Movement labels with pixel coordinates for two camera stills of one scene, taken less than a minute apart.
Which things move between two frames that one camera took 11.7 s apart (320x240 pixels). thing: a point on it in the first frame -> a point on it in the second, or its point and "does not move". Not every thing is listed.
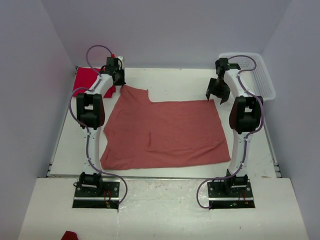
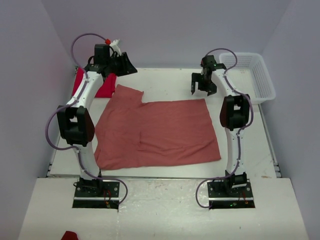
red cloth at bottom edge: (69, 235) does not move
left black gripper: (122, 82) -> (126, 67)
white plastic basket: (253, 75) does not move
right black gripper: (224, 95) -> (197, 77)
